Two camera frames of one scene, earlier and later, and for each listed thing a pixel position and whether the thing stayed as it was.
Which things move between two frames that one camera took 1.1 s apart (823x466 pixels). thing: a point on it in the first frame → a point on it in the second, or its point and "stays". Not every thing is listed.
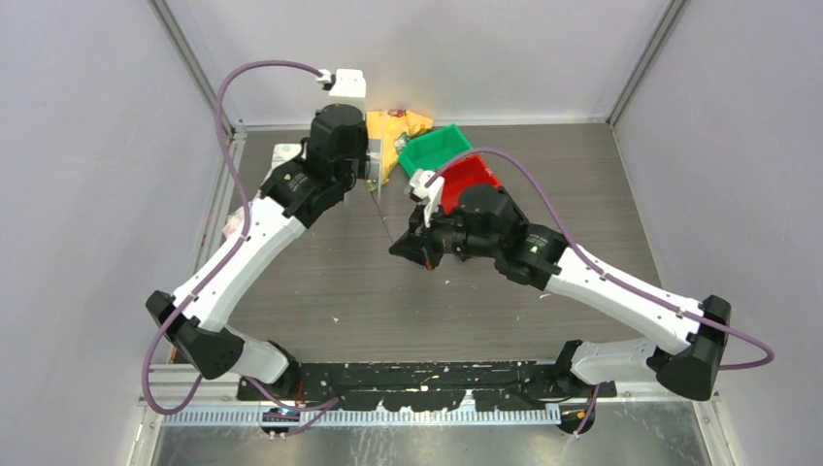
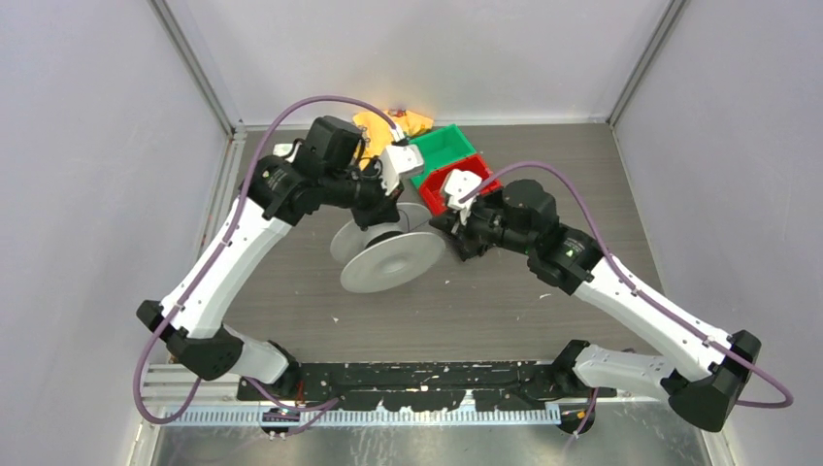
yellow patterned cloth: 394,127 stays
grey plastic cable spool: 375,165 → 381,256
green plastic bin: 432,149 stays
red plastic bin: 461,175 stays
